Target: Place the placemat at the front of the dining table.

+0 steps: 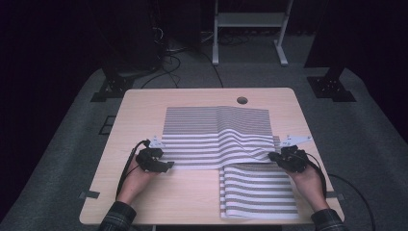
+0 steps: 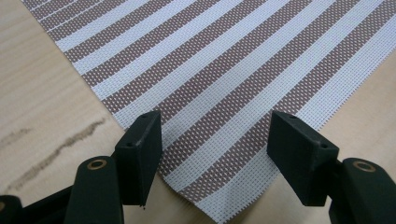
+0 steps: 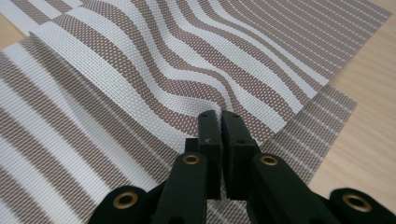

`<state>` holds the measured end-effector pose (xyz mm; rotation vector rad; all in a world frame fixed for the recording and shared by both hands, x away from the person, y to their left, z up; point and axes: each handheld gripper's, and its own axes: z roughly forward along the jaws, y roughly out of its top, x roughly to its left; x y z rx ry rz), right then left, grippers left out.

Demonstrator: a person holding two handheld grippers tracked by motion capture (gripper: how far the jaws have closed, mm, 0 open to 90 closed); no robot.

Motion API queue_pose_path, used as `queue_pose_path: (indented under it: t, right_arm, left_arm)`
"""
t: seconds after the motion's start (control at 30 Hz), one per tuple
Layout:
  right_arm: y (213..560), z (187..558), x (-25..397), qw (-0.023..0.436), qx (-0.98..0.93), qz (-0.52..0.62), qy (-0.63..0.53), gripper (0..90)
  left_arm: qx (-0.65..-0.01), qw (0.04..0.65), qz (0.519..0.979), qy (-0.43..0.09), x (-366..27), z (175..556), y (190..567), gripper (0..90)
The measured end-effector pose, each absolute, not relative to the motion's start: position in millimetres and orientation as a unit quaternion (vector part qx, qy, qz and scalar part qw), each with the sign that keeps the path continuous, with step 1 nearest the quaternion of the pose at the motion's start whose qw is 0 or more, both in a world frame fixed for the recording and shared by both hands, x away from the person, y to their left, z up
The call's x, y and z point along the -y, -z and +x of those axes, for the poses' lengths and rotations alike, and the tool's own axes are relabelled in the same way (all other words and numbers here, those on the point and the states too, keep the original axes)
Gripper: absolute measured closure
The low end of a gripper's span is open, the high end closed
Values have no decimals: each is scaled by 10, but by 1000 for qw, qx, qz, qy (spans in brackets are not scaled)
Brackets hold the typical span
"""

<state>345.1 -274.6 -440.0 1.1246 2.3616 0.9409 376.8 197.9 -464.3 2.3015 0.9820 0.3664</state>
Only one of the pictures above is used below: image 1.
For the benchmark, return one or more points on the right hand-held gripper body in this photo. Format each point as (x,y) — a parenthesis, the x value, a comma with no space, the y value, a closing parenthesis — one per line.
(295,159)

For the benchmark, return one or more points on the grey tape strip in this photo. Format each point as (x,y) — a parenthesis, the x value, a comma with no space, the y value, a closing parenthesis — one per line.
(338,196)
(89,194)

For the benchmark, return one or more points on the white metal stand frame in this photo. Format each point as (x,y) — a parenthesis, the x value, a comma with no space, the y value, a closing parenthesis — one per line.
(250,20)

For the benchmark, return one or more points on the person's left hand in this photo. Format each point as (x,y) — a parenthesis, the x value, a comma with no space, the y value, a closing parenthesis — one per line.
(134,186)

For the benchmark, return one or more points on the black floor outlet frame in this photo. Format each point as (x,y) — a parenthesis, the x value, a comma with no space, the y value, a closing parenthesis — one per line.
(107,125)

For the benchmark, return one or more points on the grey white striped towel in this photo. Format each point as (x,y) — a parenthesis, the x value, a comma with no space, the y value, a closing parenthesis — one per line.
(205,134)

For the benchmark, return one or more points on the black metal stand base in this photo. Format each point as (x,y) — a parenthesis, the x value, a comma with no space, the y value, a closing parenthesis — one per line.
(112,86)
(330,86)

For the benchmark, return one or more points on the person's right hand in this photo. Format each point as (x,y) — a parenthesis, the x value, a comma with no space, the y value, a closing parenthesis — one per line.
(309,189)

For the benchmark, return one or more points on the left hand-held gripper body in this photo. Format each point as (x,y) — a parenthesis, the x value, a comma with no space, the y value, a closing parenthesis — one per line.
(149,159)

